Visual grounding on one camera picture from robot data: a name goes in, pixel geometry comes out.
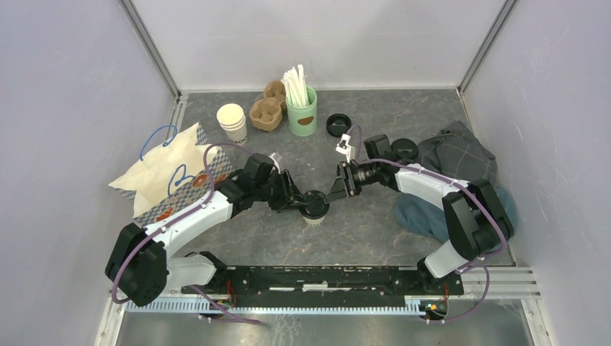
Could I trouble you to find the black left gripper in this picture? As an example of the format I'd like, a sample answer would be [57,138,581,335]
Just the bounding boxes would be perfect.
[254,169,310,214]

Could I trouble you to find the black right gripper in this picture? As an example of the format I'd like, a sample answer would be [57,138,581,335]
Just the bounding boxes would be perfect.
[324,161,380,203]

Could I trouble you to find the black plastic cup lid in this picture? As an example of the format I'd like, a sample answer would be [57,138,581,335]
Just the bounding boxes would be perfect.
[391,138,419,161]

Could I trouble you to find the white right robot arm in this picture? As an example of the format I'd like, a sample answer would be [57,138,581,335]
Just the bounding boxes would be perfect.
[326,133,514,294]

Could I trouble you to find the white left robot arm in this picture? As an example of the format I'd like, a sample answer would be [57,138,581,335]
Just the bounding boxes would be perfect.
[104,153,310,306]

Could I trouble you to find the checkered paper takeout bag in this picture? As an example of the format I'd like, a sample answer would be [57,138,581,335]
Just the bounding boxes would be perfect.
[109,123,233,226]

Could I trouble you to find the black spare cup lid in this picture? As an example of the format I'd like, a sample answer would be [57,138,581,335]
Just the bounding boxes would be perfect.
[326,113,352,138]

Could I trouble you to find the green straw holder cup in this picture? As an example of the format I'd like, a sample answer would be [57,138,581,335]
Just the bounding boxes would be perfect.
[286,86,318,137]

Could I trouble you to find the teal blue cloth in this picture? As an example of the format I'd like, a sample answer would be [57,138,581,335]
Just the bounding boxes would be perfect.
[394,186,518,243]

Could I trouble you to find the brown cardboard cup carrier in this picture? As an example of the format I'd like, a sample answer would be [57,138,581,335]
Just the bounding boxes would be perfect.
[249,80,287,132]

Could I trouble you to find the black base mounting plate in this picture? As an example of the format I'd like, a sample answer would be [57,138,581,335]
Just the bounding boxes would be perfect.
[200,266,464,308]

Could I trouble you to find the stack of white paper cups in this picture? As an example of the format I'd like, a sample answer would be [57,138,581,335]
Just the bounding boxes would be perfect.
[216,103,248,145]

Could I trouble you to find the white paper-wrapped straws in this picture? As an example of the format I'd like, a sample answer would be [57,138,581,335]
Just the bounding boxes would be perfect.
[281,64,310,108]

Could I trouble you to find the grey checked cloth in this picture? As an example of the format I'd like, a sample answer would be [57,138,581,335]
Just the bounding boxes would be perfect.
[416,120,498,185]

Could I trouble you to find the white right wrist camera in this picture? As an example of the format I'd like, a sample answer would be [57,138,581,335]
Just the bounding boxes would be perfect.
[336,133,356,162]

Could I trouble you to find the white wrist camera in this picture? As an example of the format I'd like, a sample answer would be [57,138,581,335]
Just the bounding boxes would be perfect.
[269,152,282,172]
[336,133,356,162]

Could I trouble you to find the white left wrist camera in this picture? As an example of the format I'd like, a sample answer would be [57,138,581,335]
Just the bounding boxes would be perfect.
[269,152,282,172]

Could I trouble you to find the aluminium frame rail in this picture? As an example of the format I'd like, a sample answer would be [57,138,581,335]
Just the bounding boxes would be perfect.
[96,263,553,345]

